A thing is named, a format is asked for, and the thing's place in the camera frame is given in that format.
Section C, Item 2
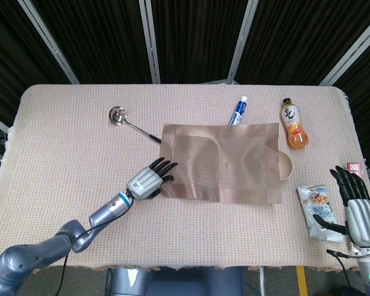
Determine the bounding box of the light brown bowl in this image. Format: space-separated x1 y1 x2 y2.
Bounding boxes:
278 150 294 182

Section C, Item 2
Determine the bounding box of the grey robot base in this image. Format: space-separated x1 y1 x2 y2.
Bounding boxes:
106 266 244 296

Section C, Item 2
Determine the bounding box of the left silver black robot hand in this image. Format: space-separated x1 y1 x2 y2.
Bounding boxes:
126 157 178 201

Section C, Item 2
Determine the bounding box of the dark pleated curtain panel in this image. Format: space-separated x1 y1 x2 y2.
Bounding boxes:
332 30 370 173
0 0 75 124
150 0 250 84
234 0 370 86
30 0 154 84

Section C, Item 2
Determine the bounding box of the white snack bag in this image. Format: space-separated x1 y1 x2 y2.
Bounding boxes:
297 184 346 243

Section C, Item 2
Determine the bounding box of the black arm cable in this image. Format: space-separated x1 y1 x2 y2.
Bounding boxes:
326 249 358 296
54 191 133 296

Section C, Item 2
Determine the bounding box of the orange drink bottle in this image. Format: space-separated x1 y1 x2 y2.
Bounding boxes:
280 97 310 150

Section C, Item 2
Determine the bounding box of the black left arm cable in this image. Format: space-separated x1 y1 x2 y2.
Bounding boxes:
54 191 133 296

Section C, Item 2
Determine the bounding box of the brown woven placemat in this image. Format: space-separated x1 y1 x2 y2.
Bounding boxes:
160 122 283 205

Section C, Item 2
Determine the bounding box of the beige woven tablecloth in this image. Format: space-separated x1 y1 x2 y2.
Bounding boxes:
0 83 370 275

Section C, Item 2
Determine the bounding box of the blue white toothpaste tube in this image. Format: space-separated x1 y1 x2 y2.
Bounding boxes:
228 95 249 126

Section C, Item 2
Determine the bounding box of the long red white box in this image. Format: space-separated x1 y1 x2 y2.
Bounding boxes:
346 160 364 254

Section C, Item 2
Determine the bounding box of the steel ladle black handle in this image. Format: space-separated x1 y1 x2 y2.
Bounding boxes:
108 105 163 145

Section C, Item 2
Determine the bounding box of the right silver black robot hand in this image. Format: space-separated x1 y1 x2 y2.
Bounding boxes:
313 165 370 247

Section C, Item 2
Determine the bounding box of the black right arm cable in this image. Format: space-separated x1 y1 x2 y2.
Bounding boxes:
326 249 358 296

